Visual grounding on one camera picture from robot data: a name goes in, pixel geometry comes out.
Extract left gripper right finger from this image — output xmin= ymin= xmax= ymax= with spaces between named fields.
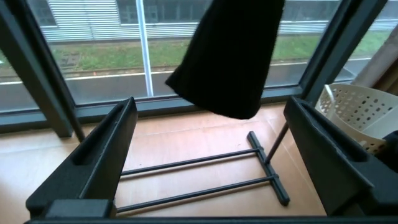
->
xmin=284 ymin=95 xmax=398 ymax=217

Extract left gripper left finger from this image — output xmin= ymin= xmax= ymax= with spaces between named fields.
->
xmin=25 ymin=97 xmax=139 ymax=218

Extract black shorts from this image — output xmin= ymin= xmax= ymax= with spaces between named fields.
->
xmin=164 ymin=0 xmax=285 ymax=121

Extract white laundry basket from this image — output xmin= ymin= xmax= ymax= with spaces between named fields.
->
xmin=315 ymin=83 xmax=398 ymax=156

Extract black clothes rack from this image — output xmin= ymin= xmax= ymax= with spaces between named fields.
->
xmin=6 ymin=0 xmax=290 ymax=215

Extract beige curtain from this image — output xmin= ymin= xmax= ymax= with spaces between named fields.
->
xmin=352 ymin=30 xmax=398 ymax=96

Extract window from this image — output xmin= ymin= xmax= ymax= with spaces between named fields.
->
xmin=0 ymin=0 xmax=398 ymax=138

